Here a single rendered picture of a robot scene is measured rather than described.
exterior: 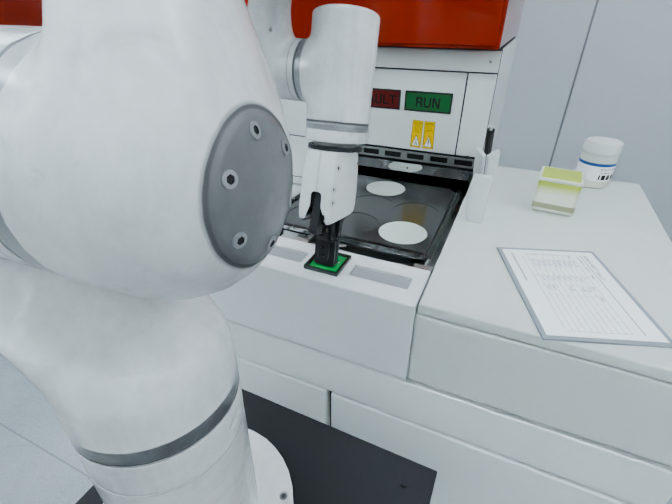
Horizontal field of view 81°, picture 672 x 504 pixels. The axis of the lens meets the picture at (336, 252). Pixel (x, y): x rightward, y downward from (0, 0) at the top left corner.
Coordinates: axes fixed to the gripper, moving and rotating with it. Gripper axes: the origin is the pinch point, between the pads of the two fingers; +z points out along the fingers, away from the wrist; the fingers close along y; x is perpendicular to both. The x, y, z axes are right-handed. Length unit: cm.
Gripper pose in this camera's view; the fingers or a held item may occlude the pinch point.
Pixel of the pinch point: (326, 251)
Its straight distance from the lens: 59.2
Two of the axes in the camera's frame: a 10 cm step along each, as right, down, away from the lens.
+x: 9.1, 2.1, -3.5
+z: -0.9, 9.3, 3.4
